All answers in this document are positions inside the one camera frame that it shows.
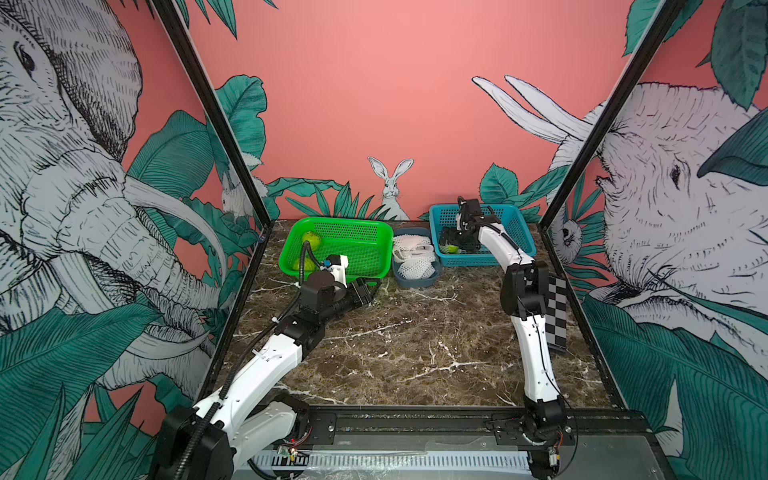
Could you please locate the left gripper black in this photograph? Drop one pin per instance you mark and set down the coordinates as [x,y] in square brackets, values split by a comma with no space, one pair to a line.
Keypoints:
[361,286]

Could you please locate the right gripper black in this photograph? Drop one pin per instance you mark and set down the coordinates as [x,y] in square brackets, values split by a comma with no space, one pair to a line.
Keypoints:
[452,238]

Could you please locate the green custard apple front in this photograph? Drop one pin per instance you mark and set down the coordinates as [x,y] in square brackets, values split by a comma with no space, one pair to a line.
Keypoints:
[309,265]

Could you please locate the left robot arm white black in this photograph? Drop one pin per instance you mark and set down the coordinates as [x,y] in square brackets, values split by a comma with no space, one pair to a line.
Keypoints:
[228,428]

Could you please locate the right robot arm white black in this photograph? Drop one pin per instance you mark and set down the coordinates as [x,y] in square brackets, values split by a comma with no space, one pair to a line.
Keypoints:
[523,297]

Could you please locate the stack of white foam nets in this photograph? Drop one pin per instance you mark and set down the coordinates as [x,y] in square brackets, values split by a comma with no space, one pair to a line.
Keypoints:
[414,257]

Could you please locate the teal plastic basket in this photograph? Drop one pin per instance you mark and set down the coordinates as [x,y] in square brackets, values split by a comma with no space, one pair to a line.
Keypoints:
[444,215]

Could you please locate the dark blue small bin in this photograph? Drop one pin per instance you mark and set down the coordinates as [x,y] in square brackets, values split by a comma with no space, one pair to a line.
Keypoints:
[417,283]

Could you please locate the bright green plastic basket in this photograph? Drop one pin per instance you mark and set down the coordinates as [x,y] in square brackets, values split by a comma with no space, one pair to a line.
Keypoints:
[366,243]

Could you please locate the black white checkerboard plate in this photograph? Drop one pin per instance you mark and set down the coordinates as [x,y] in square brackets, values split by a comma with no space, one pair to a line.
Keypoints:
[556,314]

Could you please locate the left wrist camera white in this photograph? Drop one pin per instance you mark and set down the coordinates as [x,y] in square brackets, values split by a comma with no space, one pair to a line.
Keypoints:
[337,265]

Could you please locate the white slotted cable duct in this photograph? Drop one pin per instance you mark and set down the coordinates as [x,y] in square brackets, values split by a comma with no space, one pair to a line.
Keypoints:
[511,462]

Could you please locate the black front mounting rail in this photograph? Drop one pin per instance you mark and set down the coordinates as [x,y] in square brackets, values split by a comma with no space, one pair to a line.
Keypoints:
[327,424]

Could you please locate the black right frame post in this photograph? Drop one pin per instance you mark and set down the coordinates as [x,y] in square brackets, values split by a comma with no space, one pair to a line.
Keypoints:
[652,38]

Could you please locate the black frame post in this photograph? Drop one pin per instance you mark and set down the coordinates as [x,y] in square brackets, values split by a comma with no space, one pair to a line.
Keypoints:
[652,38]
[176,30]

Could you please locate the black left frame post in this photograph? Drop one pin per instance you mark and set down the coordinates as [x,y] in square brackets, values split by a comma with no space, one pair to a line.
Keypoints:
[176,30]

